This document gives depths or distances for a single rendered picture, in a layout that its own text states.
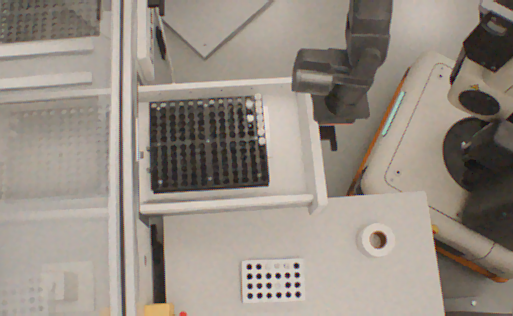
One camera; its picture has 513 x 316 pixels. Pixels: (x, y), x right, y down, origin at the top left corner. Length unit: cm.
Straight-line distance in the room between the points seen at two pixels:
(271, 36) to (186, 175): 121
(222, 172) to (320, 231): 27
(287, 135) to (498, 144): 53
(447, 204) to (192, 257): 94
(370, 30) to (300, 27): 139
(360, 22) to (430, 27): 156
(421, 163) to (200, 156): 94
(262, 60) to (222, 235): 111
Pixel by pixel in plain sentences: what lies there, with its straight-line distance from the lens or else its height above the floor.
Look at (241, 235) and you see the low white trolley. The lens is 103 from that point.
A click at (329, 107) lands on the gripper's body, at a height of 100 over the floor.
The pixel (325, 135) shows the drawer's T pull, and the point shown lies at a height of 91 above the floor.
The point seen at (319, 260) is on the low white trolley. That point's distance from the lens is 104.
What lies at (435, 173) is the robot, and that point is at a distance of 169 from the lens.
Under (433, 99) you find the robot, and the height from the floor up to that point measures 28.
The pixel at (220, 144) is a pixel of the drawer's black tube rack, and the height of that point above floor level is 90.
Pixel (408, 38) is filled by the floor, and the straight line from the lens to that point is 220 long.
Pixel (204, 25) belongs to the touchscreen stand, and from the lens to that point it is 205.
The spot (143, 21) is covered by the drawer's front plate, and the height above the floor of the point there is 93.
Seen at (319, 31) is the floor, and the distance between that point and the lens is 211.
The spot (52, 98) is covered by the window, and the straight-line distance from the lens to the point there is 53.
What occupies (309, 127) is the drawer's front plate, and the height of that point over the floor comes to 93.
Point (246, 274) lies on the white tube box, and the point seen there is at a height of 80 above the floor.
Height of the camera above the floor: 178
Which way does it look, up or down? 74 degrees down
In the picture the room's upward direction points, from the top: 8 degrees clockwise
